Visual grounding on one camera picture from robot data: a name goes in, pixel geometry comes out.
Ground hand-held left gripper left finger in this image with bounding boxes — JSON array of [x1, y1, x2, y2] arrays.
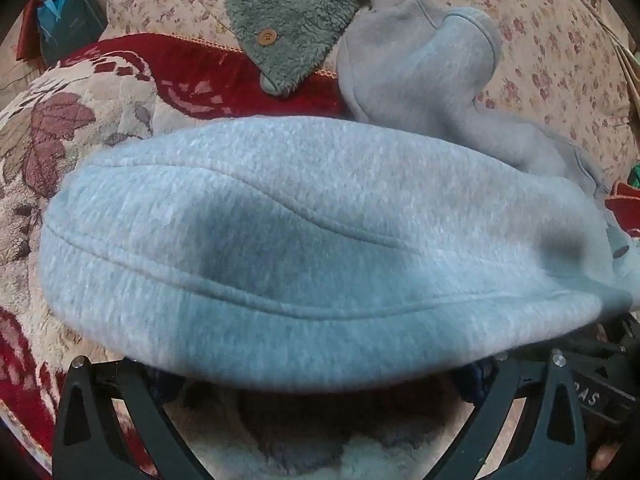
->
[[51, 355, 203, 480]]

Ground green fleece jacket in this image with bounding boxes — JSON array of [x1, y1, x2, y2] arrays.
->
[[222, 0, 446, 98]]

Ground red floral blanket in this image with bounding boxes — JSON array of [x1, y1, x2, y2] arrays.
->
[[0, 32, 640, 480]]

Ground beige floral sofa cushion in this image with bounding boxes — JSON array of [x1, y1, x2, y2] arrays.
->
[[107, 0, 633, 186]]

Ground teal bag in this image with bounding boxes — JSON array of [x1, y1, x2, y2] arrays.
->
[[37, 0, 108, 68]]

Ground light grey pants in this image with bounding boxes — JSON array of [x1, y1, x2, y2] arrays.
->
[[39, 0, 636, 395]]

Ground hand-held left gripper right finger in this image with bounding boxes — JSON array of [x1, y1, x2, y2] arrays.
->
[[447, 352, 587, 480]]

